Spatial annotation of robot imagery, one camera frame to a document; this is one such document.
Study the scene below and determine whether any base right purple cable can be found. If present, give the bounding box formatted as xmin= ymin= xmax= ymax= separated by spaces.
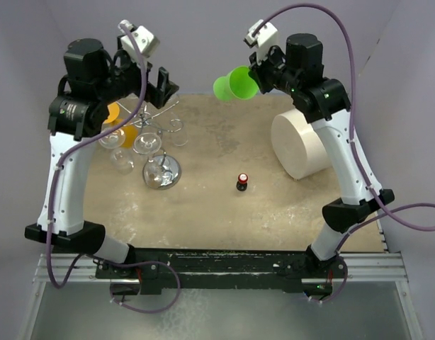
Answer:
xmin=307 ymin=256 xmax=349 ymax=305

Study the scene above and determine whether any clear glass with red item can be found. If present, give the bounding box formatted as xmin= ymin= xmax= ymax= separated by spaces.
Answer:
xmin=98 ymin=128 xmax=134 ymax=175

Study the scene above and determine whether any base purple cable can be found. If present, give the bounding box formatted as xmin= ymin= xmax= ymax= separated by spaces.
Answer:
xmin=109 ymin=260 xmax=182 ymax=314
xmin=307 ymin=256 xmax=349 ymax=305

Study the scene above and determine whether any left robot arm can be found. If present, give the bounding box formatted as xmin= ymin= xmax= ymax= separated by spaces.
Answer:
xmin=24 ymin=35 xmax=179 ymax=278

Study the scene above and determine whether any small red capped bottle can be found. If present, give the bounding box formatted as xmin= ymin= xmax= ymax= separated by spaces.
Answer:
xmin=236 ymin=173 xmax=249 ymax=192

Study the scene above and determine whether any white cylindrical container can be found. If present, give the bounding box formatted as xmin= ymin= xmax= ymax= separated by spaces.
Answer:
xmin=271 ymin=108 xmax=331 ymax=180

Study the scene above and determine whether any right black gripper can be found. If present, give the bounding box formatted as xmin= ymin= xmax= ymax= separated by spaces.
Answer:
xmin=249 ymin=43 xmax=301 ymax=96

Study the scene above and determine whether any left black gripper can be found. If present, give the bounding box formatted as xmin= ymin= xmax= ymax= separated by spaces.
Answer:
xmin=95 ymin=35 xmax=177 ymax=108

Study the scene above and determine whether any green plastic wine glass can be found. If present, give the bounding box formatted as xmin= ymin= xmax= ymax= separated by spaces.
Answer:
xmin=213 ymin=65 xmax=259 ymax=101

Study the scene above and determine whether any orange plastic wine glass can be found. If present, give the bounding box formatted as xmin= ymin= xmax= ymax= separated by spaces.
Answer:
xmin=102 ymin=101 xmax=139 ymax=149

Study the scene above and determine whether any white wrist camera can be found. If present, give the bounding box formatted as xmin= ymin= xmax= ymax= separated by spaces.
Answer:
xmin=118 ymin=20 xmax=159 ymax=63
xmin=244 ymin=19 xmax=279 ymax=65

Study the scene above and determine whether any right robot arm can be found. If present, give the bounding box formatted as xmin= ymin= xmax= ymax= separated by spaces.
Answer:
xmin=249 ymin=33 xmax=395 ymax=277

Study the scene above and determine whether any clear wine glass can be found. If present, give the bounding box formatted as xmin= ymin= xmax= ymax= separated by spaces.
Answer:
xmin=165 ymin=94 xmax=188 ymax=147
xmin=133 ymin=132 xmax=166 ymax=190

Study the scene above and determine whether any base left purple cable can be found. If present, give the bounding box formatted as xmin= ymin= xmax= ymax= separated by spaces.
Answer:
xmin=109 ymin=260 xmax=182 ymax=314

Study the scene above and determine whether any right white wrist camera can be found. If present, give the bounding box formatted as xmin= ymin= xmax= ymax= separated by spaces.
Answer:
xmin=244 ymin=19 xmax=279 ymax=65

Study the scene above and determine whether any clear wine glass front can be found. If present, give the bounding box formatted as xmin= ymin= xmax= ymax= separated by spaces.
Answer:
xmin=133 ymin=132 xmax=166 ymax=190

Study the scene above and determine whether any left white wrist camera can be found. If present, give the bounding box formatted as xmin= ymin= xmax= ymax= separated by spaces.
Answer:
xmin=118 ymin=20 xmax=159 ymax=63

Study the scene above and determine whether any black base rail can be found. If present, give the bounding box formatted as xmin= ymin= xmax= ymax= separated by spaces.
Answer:
xmin=95 ymin=248 xmax=348 ymax=297

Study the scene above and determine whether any silver wire glass rack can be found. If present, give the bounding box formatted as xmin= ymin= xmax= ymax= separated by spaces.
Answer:
xmin=120 ymin=95 xmax=188 ymax=190

